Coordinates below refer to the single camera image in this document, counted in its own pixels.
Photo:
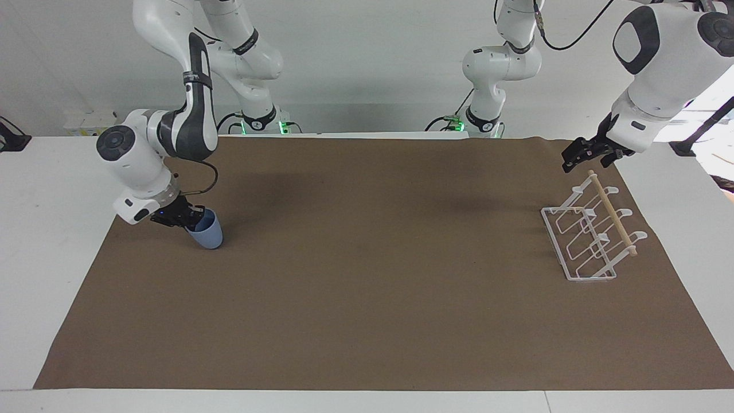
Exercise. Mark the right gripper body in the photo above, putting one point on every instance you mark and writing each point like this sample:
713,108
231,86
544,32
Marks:
170,214

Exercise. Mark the black stand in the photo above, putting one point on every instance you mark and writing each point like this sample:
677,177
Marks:
702,129
12,139

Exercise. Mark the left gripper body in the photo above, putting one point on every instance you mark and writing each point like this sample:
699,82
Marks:
612,147

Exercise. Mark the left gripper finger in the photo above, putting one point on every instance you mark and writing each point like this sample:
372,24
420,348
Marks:
575,155
605,158

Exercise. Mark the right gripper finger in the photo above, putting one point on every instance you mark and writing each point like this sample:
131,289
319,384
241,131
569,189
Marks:
198,210
190,222

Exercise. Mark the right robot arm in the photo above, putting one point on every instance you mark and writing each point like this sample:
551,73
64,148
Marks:
189,74

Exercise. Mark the blue cup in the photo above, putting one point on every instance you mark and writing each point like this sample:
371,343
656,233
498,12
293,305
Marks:
207,232

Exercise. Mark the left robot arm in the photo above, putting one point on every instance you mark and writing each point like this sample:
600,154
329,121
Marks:
654,69

